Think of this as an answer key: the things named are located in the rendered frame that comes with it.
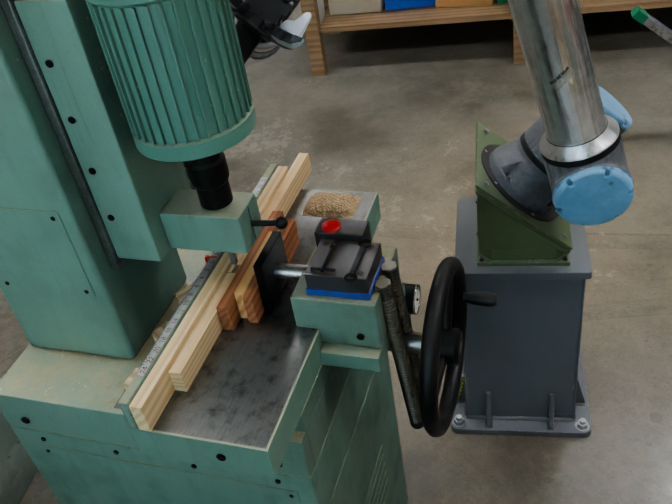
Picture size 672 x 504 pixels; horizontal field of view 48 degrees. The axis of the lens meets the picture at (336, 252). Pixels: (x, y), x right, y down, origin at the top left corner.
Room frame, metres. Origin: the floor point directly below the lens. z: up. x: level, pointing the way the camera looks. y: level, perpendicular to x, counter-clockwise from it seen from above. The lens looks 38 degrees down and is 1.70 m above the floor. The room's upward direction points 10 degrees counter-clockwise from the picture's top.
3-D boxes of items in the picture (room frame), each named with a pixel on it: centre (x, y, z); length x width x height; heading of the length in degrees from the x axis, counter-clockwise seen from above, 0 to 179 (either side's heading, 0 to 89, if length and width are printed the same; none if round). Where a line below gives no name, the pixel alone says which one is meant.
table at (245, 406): (0.93, 0.07, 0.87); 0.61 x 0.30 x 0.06; 157
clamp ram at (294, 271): (0.94, 0.08, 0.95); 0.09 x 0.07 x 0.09; 157
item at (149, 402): (0.98, 0.19, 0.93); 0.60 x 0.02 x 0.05; 157
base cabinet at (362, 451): (1.03, 0.28, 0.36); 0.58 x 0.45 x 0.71; 67
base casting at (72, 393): (1.03, 0.28, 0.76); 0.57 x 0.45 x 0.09; 67
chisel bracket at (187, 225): (0.99, 0.18, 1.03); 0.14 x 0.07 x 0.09; 67
